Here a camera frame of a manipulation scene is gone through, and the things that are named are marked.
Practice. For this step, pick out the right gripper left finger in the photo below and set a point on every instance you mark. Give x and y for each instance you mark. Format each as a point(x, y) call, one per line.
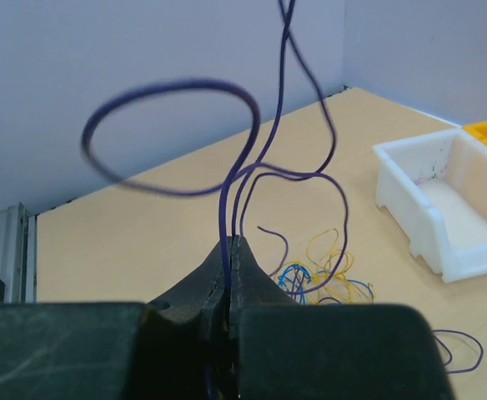
point(168, 348)

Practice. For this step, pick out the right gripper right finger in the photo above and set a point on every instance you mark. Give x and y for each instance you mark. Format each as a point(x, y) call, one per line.
point(291, 351)

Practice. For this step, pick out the white plastic bin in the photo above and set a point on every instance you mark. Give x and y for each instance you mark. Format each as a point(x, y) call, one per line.
point(435, 188)

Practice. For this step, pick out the aluminium frame rail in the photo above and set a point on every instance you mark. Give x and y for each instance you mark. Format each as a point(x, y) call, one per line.
point(18, 255)

